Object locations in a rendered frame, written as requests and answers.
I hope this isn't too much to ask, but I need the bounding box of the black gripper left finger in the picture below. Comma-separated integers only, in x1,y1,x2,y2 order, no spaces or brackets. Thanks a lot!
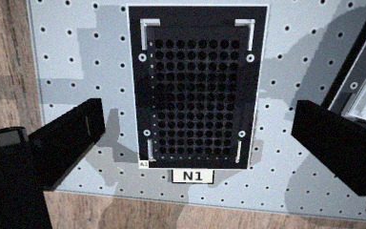
0,98,106,229

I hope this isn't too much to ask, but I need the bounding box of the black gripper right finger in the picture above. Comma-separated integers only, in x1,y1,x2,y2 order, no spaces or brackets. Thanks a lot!
291,100,366,197

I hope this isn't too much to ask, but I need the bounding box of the black well plate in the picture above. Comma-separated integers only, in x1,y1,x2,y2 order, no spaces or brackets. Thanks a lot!
146,26,249,162

